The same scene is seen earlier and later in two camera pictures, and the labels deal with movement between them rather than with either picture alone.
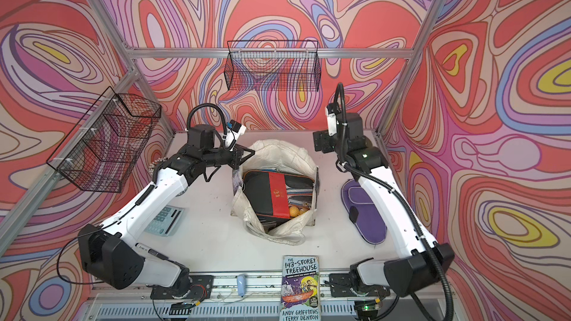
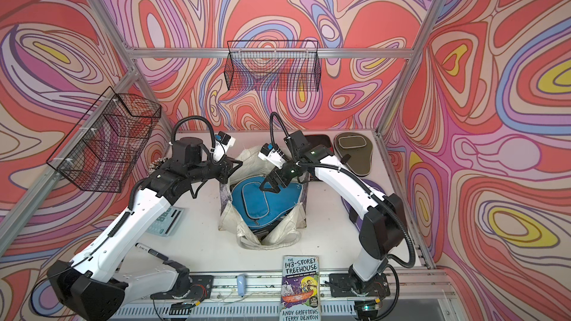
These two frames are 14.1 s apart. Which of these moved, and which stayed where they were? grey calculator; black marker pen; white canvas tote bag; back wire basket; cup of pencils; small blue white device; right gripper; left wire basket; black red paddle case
Moved: right gripper; black red paddle case; white canvas tote bag
Stayed: back wire basket; grey calculator; black marker pen; left wire basket; small blue white device; cup of pencils
